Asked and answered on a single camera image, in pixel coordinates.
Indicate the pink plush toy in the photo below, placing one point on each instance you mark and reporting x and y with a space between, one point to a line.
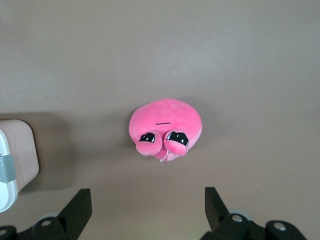
165 117

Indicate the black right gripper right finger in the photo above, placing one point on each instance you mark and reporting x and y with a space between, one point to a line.
220 220

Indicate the brown table cover mat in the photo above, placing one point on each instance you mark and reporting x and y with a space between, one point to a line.
160 50

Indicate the white box lid grey latches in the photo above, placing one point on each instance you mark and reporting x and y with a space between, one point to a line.
5 195

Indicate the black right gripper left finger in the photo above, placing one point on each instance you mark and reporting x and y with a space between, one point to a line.
72 215

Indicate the pink plastic storage box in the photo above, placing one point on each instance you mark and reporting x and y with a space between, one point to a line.
25 150

